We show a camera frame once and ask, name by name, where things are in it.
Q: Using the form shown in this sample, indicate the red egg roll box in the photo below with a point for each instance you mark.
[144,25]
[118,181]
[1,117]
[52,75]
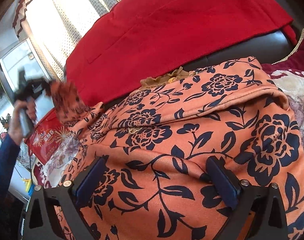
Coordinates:
[47,136]

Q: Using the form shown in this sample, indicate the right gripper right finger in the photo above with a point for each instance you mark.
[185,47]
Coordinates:
[257,211]

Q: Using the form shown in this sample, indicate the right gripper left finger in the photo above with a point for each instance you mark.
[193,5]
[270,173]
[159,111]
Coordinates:
[41,221]

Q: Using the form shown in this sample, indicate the white cabinet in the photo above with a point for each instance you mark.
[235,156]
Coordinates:
[21,56]

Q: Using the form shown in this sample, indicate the orange floral garment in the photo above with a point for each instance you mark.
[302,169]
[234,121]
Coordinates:
[156,142]

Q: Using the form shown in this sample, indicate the red cloth on sofa back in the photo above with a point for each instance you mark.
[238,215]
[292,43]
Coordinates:
[143,38]

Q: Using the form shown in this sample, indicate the dotted beige curtain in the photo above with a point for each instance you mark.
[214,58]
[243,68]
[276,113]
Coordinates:
[55,27]

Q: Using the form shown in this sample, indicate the person's left hand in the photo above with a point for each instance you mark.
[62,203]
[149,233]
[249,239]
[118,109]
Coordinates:
[15,130]

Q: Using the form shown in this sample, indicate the blue sleeved left forearm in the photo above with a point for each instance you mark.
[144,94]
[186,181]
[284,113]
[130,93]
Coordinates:
[9,151]

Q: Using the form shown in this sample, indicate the red floral plush blanket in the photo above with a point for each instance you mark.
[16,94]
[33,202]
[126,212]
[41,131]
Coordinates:
[287,74]

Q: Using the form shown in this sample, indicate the dark leather sofa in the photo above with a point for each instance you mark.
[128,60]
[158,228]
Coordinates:
[268,48]

